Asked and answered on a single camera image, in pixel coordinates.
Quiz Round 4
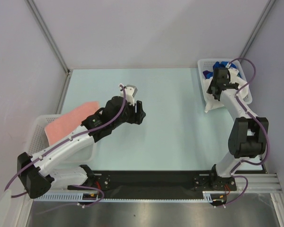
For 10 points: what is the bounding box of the aluminium rail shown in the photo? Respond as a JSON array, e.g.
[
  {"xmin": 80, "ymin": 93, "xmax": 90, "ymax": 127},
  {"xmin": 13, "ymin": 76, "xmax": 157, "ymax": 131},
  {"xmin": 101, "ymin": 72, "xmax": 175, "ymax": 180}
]
[{"xmin": 231, "ymin": 174, "xmax": 283, "ymax": 193}]

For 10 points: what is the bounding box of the white towel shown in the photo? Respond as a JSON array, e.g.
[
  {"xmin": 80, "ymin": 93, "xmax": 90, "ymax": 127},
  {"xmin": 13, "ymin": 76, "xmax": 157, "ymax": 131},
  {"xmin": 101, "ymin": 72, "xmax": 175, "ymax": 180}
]
[{"xmin": 201, "ymin": 69, "xmax": 249, "ymax": 113}]

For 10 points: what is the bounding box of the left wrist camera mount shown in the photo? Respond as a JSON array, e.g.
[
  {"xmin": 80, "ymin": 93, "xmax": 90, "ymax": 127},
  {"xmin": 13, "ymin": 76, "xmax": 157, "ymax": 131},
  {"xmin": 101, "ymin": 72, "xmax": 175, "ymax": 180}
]
[{"xmin": 119, "ymin": 84, "xmax": 138, "ymax": 106}]

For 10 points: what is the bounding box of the aluminium frame post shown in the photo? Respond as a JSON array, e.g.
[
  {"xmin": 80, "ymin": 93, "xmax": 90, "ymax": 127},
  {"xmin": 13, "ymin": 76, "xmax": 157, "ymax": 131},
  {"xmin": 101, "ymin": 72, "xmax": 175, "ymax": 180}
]
[
  {"xmin": 25, "ymin": 0, "xmax": 70, "ymax": 75},
  {"xmin": 239, "ymin": 0, "xmax": 278, "ymax": 58}
]

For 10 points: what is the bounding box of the left aluminium frame post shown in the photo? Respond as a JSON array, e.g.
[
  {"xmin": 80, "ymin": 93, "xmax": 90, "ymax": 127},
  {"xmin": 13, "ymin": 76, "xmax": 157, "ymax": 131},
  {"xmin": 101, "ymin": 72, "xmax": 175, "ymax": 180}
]
[{"xmin": 25, "ymin": 0, "xmax": 70, "ymax": 75}]

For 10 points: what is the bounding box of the white basket with towels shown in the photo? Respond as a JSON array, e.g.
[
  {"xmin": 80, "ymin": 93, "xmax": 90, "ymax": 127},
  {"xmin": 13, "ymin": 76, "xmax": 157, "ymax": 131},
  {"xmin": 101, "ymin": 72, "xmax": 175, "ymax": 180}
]
[{"xmin": 197, "ymin": 58, "xmax": 247, "ymax": 112}]

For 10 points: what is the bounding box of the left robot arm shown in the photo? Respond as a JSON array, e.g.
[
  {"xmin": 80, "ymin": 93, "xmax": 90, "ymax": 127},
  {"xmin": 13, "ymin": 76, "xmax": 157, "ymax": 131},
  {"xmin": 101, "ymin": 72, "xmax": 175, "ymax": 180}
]
[{"xmin": 17, "ymin": 96, "xmax": 146, "ymax": 199}]

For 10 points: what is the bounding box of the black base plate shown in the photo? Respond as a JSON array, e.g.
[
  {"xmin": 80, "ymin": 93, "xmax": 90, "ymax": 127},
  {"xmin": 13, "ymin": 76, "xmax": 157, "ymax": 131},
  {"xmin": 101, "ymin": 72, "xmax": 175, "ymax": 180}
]
[{"xmin": 67, "ymin": 169, "xmax": 268, "ymax": 201}]

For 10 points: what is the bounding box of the pink towel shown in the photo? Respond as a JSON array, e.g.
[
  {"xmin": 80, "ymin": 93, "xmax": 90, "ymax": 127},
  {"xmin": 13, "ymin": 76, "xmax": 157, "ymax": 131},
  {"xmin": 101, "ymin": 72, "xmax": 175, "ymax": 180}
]
[{"xmin": 44, "ymin": 101, "xmax": 100, "ymax": 146}]

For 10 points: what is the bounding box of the empty white perforated basket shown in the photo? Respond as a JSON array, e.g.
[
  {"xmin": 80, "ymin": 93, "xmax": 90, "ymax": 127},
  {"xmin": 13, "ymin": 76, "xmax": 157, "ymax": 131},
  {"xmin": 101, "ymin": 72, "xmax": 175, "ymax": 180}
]
[{"xmin": 24, "ymin": 114, "xmax": 98, "ymax": 165}]

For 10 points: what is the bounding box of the grey slotted cable duct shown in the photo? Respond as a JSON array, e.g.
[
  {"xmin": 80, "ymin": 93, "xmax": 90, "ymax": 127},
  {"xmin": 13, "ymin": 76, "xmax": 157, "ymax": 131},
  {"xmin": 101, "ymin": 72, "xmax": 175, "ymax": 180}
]
[{"xmin": 35, "ymin": 192, "xmax": 105, "ymax": 201}]

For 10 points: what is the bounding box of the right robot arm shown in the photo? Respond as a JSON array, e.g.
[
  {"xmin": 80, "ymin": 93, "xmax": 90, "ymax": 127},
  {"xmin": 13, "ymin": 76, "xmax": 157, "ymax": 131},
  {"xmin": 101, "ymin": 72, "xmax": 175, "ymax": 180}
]
[{"xmin": 207, "ymin": 68, "xmax": 270, "ymax": 190}]

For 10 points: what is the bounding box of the right aluminium frame post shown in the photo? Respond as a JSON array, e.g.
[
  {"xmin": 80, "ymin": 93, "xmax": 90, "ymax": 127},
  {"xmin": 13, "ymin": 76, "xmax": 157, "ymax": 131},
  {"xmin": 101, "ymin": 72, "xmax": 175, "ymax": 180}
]
[{"xmin": 239, "ymin": 0, "xmax": 278, "ymax": 58}]

